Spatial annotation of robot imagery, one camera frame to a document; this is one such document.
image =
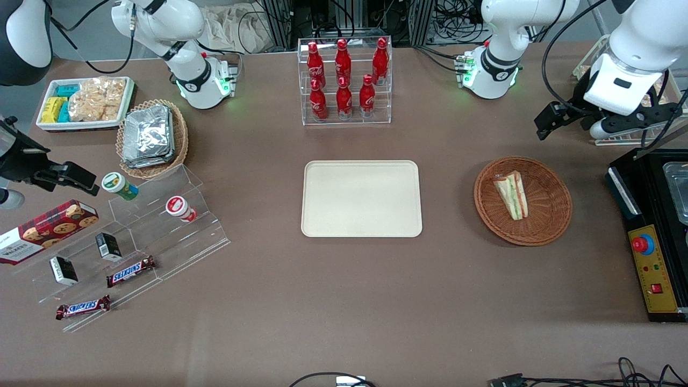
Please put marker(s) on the Snickers chocolate bar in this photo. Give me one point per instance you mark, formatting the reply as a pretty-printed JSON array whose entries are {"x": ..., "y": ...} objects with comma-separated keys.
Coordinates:
[
  {"x": 130, "y": 271},
  {"x": 83, "y": 307}
]

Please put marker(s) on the red Walkers cookie box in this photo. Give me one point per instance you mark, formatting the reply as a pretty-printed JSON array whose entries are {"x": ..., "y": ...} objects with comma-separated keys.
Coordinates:
[{"x": 45, "y": 231}]

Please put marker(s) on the clear acrylic bottle rack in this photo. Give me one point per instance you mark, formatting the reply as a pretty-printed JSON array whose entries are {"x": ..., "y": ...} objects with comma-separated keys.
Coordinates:
[{"x": 328, "y": 122}]

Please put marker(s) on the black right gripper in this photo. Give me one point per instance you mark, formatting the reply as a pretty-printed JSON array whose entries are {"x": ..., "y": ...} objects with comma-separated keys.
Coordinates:
[{"x": 20, "y": 159}]

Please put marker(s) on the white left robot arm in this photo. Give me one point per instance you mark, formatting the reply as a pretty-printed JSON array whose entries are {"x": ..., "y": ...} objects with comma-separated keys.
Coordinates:
[{"x": 639, "y": 48}]

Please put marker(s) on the teal snack packet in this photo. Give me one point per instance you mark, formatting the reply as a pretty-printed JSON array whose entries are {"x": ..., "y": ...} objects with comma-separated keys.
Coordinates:
[
  {"x": 67, "y": 90},
  {"x": 64, "y": 113}
]

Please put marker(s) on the round brown wicker basket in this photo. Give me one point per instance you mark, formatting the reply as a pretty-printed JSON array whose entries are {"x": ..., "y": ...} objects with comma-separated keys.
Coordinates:
[{"x": 548, "y": 209}]

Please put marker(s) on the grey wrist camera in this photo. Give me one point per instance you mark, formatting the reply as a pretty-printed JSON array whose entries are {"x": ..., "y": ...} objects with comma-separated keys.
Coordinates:
[
  {"x": 599, "y": 129},
  {"x": 9, "y": 199}
]

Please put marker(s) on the wicker basket with foil packs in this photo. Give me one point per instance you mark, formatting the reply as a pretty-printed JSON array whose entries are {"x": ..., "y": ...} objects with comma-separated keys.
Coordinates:
[{"x": 180, "y": 137}]

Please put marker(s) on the red lid snack cup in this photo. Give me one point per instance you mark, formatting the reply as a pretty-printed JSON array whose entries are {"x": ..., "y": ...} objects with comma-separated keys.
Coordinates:
[{"x": 180, "y": 208}]

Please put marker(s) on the black appliance with yellow panel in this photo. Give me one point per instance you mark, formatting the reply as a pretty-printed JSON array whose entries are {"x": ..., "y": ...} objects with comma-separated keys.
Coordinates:
[{"x": 658, "y": 215}]

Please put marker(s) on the yellow snack packet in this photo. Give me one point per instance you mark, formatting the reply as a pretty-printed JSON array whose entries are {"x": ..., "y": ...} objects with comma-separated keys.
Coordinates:
[{"x": 52, "y": 109}]

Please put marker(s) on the clear acrylic step display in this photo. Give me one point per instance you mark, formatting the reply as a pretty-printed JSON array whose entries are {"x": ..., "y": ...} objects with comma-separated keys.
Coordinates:
[{"x": 177, "y": 242}]

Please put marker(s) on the aluminium frame post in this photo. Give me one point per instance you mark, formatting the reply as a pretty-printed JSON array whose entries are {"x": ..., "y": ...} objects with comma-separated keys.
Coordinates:
[
  {"x": 422, "y": 21},
  {"x": 279, "y": 21}
]

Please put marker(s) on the plastic triangle sandwich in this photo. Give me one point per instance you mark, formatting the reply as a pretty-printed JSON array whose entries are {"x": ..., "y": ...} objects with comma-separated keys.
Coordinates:
[{"x": 513, "y": 196}]

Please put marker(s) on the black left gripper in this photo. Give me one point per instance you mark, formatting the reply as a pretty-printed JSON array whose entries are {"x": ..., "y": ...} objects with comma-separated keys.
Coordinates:
[{"x": 580, "y": 101}]

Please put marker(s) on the red cola bottle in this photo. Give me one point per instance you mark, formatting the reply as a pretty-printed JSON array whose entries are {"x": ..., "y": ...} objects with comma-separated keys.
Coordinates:
[
  {"x": 380, "y": 60},
  {"x": 367, "y": 99},
  {"x": 344, "y": 101},
  {"x": 343, "y": 60},
  {"x": 315, "y": 64},
  {"x": 318, "y": 103}
]

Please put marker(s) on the clear bag of crackers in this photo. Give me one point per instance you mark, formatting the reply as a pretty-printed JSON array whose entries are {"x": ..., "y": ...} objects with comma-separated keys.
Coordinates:
[{"x": 97, "y": 99}]

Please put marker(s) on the red emergency stop button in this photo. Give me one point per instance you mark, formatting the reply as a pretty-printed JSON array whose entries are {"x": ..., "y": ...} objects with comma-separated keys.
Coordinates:
[{"x": 643, "y": 244}]

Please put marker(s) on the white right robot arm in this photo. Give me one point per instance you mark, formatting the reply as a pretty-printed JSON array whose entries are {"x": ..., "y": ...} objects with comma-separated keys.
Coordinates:
[{"x": 188, "y": 70}]

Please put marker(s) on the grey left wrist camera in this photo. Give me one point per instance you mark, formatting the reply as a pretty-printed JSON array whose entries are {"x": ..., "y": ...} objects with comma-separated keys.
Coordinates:
[{"x": 599, "y": 129}]

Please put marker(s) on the beige plastic serving tray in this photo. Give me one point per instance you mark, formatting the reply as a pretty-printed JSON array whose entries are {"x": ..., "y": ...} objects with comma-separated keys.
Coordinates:
[{"x": 361, "y": 199}]

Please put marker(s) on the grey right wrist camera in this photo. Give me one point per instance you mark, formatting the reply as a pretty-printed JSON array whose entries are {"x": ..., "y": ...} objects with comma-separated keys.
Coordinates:
[{"x": 9, "y": 199}]

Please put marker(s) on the green lid snack cup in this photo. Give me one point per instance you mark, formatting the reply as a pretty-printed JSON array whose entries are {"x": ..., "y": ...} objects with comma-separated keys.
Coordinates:
[{"x": 119, "y": 185}]

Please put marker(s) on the silver foil wrapped pack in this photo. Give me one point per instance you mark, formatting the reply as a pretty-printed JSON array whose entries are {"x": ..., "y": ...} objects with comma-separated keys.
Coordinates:
[{"x": 148, "y": 135}]

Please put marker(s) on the beige crumpled cloth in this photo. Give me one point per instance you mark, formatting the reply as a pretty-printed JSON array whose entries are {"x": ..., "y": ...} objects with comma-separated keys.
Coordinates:
[{"x": 231, "y": 29}]

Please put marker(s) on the small black box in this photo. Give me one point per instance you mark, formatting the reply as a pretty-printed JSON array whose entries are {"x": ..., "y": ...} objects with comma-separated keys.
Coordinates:
[
  {"x": 63, "y": 270},
  {"x": 108, "y": 246}
]

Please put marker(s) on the white rectangular snack tray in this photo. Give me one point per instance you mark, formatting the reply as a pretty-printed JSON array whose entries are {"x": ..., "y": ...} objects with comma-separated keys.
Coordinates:
[{"x": 48, "y": 125}]

